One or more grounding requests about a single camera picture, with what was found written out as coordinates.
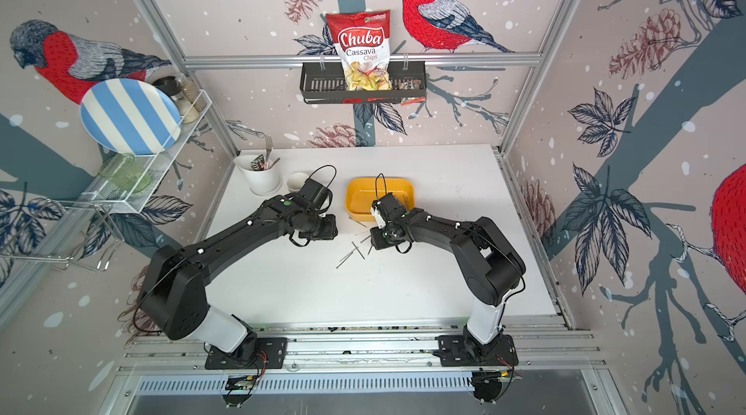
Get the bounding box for blue white striped plate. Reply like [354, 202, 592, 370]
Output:
[81, 79, 182, 156]

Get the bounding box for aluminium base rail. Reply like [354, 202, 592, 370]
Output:
[115, 325, 606, 406]

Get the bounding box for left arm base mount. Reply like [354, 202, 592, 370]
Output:
[204, 330, 289, 408]

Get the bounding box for purple grey mug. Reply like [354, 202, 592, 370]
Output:
[287, 172, 309, 193]

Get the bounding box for black lid spice jar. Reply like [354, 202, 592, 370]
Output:
[153, 76, 199, 125]

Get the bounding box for yellow plastic storage box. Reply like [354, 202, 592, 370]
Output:
[345, 177, 415, 223]

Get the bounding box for steel nail lower left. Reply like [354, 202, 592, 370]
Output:
[335, 251, 355, 269]

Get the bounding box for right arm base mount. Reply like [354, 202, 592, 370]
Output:
[433, 327, 519, 403]

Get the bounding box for white utensil holder cup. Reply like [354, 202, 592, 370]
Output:
[233, 154, 282, 195]

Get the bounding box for black wire wall basket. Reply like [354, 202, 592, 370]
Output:
[299, 61, 427, 104]

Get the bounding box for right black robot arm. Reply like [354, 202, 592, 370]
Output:
[370, 194, 526, 346]

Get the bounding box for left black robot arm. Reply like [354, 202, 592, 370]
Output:
[136, 178, 338, 354]

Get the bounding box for red Chuba chips bag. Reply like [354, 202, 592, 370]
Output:
[326, 10, 392, 92]

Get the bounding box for green glass bowl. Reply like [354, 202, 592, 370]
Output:
[99, 154, 153, 194]

